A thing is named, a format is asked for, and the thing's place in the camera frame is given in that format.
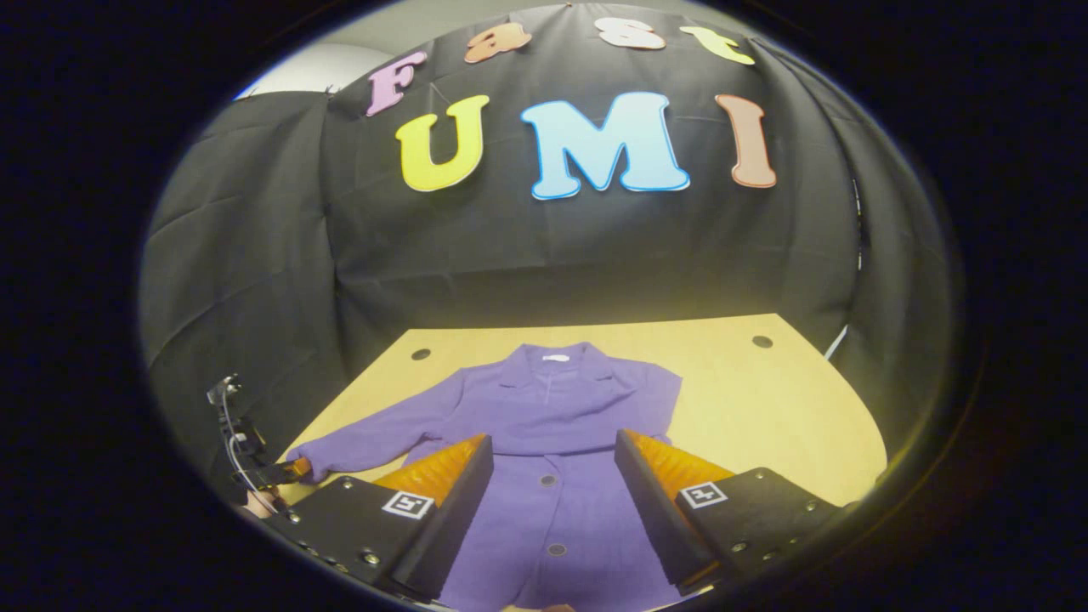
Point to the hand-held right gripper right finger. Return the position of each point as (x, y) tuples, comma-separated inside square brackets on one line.
[(650, 510)]

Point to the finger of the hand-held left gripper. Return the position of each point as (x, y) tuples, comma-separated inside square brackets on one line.
[(293, 468)]

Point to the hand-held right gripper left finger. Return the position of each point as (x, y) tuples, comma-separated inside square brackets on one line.
[(450, 518)]

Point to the purple button shirt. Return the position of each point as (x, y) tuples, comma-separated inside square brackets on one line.
[(552, 399)]

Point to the black backdrop cloth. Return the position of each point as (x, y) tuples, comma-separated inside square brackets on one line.
[(510, 255)]

